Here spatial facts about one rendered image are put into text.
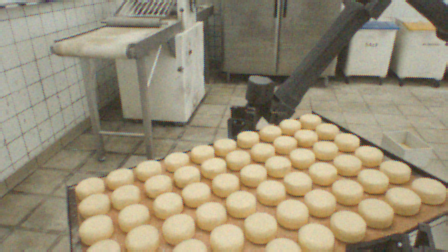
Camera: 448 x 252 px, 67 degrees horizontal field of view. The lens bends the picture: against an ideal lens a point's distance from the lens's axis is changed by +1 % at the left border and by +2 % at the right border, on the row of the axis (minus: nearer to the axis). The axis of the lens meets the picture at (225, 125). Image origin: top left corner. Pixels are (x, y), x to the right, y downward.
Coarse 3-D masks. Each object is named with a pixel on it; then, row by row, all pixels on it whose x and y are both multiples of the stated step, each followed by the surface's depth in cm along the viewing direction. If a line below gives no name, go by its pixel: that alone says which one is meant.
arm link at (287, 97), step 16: (352, 0) 89; (384, 0) 82; (352, 16) 85; (368, 16) 85; (336, 32) 87; (352, 32) 87; (320, 48) 88; (336, 48) 88; (304, 64) 90; (320, 64) 89; (288, 80) 93; (304, 80) 90; (288, 96) 91; (288, 112) 93
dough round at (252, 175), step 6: (246, 168) 64; (252, 168) 64; (258, 168) 64; (264, 168) 64; (240, 174) 64; (246, 174) 63; (252, 174) 63; (258, 174) 62; (264, 174) 63; (246, 180) 62; (252, 180) 62; (258, 180) 62; (264, 180) 63; (252, 186) 62
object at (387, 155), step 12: (324, 120) 84; (348, 132) 77; (360, 144) 73; (372, 144) 71; (384, 156) 69; (396, 156) 66; (132, 168) 71; (420, 168) 62; (72, 192) 65; (72, 204) 62; (72, 216) 59; (72, 228) 56; (72, 240) 54
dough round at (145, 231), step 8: (136, 232) 51; (144, 232) 51; (152, 232) 51; (128, 240) 50; (136, 240) 50; (144, 240) 50; (152, 240) 50; (128, 248) 49; (136, 248) 49; (144, 248) 49; (152, 248) 50
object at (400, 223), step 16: (272, 144) 76; (160, 160) 73; (224, 160) 71; (320, 160) 69; (384, 160) 67; (240, 176) 66; (352, 176) 63; (112, 192) 64; (144, 192) 63; (176, 192) 63; (256, 192) 61; (384, 192) 58; (112, 208) 60; (192, 208) 58; (256, 208) 57; (272, 208) 57; (336, 208) 56; (352, 208) 56; (432, 208) 54; (80, 224) 57; (160, 224) 55; (240, 224) 54; (400, 224) 52; (416, 224) 52; (160, 240) 52; (208, 240) 52; (336, 240) 50; (368, 240) 49
